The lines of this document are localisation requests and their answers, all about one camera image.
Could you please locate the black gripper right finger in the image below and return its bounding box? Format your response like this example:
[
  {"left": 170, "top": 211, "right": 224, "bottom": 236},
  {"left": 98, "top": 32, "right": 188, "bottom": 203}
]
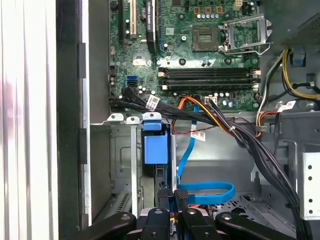
[{"left": 174, "top": 189, "right": 297, "bottom": 240}]

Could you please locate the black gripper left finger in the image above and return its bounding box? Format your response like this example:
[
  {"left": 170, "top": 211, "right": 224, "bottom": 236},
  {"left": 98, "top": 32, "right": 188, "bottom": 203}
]
[{"left": 63, "top": 189, "right": 174, "bottom": 240}]

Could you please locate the orange black power wire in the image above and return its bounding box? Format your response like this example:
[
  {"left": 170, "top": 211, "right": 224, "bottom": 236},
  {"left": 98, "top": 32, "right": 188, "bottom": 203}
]
[{"left": 168, "top": 202, "right": 212, "bottom": 226}]

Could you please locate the blue data wire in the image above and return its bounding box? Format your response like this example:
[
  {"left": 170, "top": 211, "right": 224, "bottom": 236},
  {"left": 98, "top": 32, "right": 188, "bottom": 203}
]
[{"left": 176, "top": 104, "right": 237, "bottom": 205}]

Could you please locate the hard disk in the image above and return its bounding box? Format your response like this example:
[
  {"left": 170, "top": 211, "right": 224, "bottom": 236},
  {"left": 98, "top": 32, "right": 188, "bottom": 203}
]
[{"left": 140, "top": 119, "right": 176, "bottom": 213}]

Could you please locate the metal disk bay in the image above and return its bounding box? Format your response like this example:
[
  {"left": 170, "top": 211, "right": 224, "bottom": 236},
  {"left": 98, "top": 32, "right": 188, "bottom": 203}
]
[{"left": 89, "top": 112, "right": 181, "bottom": 218}]

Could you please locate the metal drive cage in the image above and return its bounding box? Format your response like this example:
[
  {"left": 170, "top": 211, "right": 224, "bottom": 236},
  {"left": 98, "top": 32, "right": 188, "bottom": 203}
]
[{"left": 282, "top": 139, "right": 320, "bottom": 222}]

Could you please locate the black RAM slot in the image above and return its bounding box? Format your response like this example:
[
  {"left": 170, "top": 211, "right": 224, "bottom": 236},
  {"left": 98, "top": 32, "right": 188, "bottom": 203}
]
[
  {"left": 157, "top": 78, "right": 261, "bottom": 85},
  {"left": 157, "top": 72, "right": 261, "bottom": 79},
  {"left": 159, "top": 83, "right": 261, "bottom": 91},
  {"left": 157, "top": 66, "right": 261, "bottom": 74}
]

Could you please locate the blue SATA port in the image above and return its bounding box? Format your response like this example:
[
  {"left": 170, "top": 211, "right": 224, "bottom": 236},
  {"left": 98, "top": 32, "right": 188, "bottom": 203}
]
[{"left": 126, "top": 74, "right": 139, "bottom": 88}]

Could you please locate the black open PC case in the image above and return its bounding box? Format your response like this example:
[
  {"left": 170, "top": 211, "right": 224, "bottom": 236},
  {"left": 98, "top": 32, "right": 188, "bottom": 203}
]
[{"left": 55, "top": 0, "right": 320, "bottom": 240}]

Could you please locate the green motherboard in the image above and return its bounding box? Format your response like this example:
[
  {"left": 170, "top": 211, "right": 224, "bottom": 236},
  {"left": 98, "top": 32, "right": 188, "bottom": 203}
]
[{"left": 108, "top": 0, "right": 262, "bottom": 113}]

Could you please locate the CPU socket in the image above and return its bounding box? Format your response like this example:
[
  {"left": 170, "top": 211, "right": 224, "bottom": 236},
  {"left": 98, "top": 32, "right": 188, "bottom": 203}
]
[{"left": 191, "top": 24, "right": 220, "bottom": 53}]

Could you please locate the black graphics card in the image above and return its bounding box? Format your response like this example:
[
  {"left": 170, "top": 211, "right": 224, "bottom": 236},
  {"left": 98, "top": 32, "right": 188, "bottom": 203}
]
[{"left": 142, "top": 0, "right": 158, "bottom": 55}]

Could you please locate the white expansion slot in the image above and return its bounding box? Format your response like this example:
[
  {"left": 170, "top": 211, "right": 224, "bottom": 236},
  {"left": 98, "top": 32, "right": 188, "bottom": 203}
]
[{"left": 128, "top": 0, "right": 138, "bottom": 41}]

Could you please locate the metal socket cover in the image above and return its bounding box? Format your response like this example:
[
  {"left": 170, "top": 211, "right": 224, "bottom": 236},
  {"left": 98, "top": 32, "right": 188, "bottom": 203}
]
[{"left": 223, "top": 13, "right": 273, "bottom": 51}]

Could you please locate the black expansion slot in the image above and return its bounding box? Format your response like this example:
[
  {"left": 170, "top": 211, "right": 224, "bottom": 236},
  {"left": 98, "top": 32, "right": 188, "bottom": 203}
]
[{"left": 118, "top": 0, "right": 126, "bottom": 46}]

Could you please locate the grey power supply unit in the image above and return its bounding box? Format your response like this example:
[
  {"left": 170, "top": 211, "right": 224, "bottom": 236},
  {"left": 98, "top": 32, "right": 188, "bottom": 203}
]
[{"left": 259, "top": 0, "right": 320, "bottom": 52}]

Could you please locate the black cable bundle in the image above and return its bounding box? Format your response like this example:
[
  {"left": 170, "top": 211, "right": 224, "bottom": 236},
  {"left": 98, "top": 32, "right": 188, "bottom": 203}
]
[{"left": 108, "top": 86, "right": 308, "bottom": 240}]

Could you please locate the orange data wire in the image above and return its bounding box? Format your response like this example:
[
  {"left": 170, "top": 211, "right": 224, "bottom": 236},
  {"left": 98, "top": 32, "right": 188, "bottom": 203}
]
[{"left": 178, "top": 96, "right": 235, "bottom": 133}]

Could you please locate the grey white wire bundle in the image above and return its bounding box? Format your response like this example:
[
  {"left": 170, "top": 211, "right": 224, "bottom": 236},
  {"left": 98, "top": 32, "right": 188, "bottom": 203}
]
[{"left": 256, "top": 48, "right": 288, "bottom": 118}]

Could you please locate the yellow black power cable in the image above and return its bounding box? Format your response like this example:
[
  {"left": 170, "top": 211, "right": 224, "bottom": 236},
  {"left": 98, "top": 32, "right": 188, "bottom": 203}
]
[{"left": 282, "top": 48, "right": 320, "bottom": 101}]

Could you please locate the wire locking lever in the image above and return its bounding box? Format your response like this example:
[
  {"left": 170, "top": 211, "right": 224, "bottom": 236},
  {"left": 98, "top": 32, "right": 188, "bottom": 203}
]
[{"left": 223, "top": 42, "right": 274, "bottom": 55}]

